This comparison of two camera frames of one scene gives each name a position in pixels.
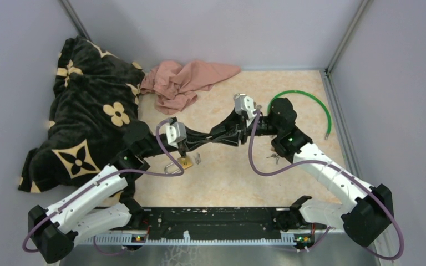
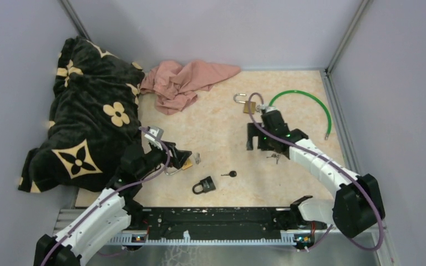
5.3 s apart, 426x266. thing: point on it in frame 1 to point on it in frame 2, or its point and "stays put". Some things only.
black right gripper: x=227 y=126 to x=254 y=131
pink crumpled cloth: x=175 y=85 stays put
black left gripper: x=195 y=140 to x=179 y=156
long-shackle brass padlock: x=184 y=163 stays put
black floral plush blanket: x=94 y=105 stays put
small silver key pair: x=197 y=158 stays put
